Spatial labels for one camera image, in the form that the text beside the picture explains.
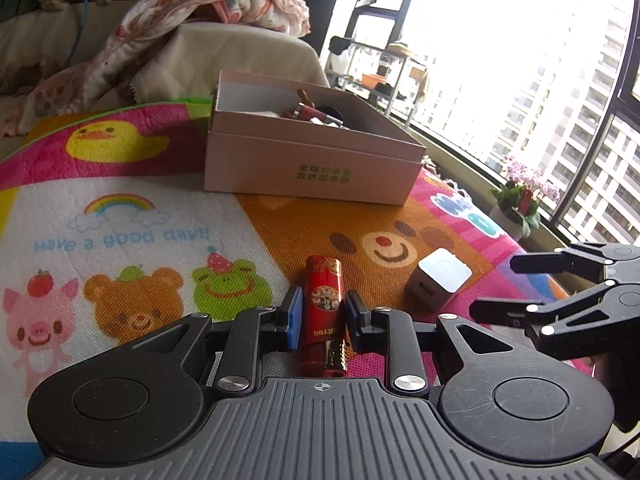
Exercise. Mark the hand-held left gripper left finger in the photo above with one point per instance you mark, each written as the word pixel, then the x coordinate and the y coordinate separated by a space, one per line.
pixel 295 320

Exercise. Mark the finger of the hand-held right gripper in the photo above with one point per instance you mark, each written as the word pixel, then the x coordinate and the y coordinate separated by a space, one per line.
pixel 500 308
pixel 540 262

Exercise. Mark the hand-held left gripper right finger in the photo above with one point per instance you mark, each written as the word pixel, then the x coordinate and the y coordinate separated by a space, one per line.
pixel 356 320

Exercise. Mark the red lighter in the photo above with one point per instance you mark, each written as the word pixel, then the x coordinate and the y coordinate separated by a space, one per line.
pixel 325 300

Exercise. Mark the white cube charger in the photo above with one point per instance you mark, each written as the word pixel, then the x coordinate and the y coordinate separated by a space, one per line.
pixel 440 275

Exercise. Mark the pink cardboard box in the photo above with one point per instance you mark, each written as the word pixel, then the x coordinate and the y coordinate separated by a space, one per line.
pixel 310 160

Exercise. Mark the brown deer figurine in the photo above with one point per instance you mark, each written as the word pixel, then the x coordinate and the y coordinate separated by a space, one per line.
pixel 302 96

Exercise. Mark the potted pink flower plant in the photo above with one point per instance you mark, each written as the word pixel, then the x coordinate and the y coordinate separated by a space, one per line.
pixel 510 215

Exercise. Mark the colourful cartoon play mat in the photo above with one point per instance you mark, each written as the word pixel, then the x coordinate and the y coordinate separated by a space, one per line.
pixel 150 220

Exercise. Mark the metal shelf rack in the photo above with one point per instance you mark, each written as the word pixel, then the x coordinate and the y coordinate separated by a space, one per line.
pixel 400 87

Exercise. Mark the orange plastic basin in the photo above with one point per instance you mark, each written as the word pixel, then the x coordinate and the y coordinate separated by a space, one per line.
pixel 374 80

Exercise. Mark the beige hat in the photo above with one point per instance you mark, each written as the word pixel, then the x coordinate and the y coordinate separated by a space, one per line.
pixel 402 50

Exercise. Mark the beige covered sofa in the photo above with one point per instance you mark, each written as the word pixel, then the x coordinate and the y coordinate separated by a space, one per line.
pixel 225 55

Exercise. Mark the black cloth on rack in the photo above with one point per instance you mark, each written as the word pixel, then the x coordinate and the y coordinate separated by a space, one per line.
pixel 340 45

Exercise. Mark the pink printed blanket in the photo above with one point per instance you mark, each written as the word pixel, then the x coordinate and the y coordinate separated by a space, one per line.
pixel 200 0

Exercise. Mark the green plush toy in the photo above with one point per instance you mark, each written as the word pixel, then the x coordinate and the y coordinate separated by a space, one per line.
pixel 15 2

